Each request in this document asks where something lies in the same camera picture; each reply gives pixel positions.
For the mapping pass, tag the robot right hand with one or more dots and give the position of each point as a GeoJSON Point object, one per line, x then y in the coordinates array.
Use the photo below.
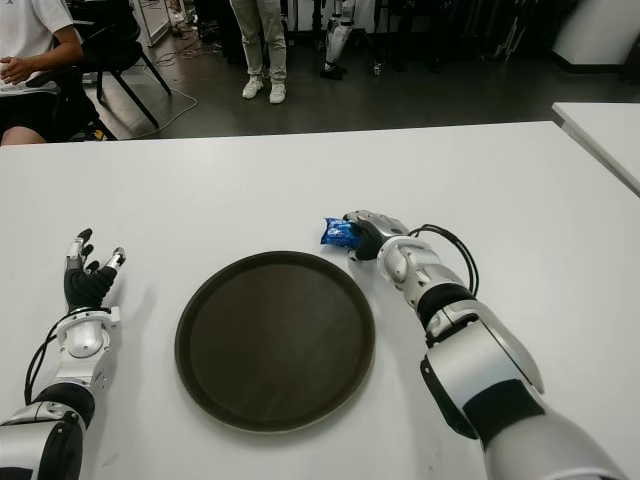
{"type": "Point", "coordinates": [382, 227]}

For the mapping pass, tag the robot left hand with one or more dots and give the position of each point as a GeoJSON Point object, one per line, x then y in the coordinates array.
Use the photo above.
{"type": "Point", "coordinates": [86, 290]}

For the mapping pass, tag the blue Oreo packet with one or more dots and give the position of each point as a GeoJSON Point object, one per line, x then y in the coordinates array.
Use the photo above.
{"type": "Point", "coordinates": [337, 233]}

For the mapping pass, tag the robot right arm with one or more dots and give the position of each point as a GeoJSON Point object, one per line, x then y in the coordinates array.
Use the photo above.
{"type": "Point", "coordinates": [480, 360]}

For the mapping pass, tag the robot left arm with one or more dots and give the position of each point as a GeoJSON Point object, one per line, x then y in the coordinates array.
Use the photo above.
{"type": "Point", "coordinates": [82, 340]}

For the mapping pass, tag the round dark brown tray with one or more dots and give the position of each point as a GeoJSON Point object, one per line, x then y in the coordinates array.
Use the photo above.
{"type": "Point", "coordinates": [275, 340]}

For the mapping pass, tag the yellow black floor object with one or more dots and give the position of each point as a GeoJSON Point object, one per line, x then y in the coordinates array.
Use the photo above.
{"type": "Point", "coordinates": [96, 134]}

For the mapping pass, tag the background humanoid robot legs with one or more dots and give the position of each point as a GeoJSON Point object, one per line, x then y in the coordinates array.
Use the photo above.
{"type": "Point", "coordinates": [337, 37]}

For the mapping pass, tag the standing person beige trousers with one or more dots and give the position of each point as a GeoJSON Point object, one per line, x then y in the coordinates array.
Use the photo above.
{"type": "Point", "coordinates": [272, 40]}

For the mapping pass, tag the folded metal racks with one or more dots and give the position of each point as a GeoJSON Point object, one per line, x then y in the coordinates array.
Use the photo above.
{"type": "Point", "coordinates": [510, 40]}

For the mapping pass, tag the white side table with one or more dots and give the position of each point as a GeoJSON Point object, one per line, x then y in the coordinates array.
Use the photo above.
{"type": "Point", "coordinates": [600, 125]}

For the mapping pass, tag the black chair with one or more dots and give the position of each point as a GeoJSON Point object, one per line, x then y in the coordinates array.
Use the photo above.
{"type": "Point", "coordinates": [112, 50]}

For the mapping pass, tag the seated person white shirt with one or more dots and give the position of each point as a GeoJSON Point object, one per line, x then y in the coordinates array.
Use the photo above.
{"type": "Point", "coordinates": [30, 25]}

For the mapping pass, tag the white upright panel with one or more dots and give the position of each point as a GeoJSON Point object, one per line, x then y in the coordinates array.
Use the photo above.
{"type": "Point", "coordinates": [150, 20]}

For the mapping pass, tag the white cabinet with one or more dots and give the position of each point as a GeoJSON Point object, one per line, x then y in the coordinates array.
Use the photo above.
{"type": "Point", "coordinates": [595, 30]}

